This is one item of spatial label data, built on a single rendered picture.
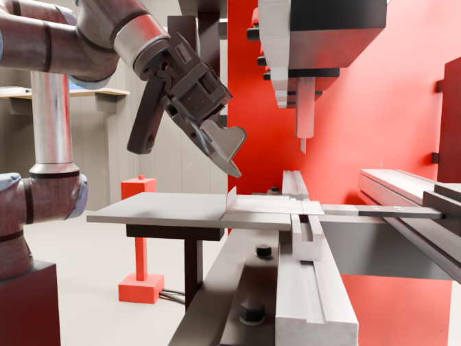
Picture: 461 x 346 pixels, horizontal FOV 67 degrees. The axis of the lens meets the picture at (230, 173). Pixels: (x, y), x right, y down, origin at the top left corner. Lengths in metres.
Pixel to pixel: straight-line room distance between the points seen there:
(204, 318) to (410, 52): 1.20
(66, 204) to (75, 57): 0.46
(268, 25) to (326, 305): 0.22
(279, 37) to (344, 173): 1.13
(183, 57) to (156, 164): 4.13
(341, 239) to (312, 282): 0.62
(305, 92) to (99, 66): 0.33
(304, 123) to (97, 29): 0.32
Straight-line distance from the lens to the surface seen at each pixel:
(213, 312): 0.49
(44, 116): 0.96
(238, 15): 1.43
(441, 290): 1.58
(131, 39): 0.52
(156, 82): 0.51
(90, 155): 5.30
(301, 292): 0.32
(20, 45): 0.59
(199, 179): 4.31
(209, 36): 2.00
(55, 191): 0.96
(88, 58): 0.61
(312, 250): 0.39
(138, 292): 2.47
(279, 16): 0.27
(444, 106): 1.38
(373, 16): 0.27
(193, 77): 0.48
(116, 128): 4.69
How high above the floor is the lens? 1.11
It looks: 6 degrees down
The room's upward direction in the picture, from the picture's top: straight up
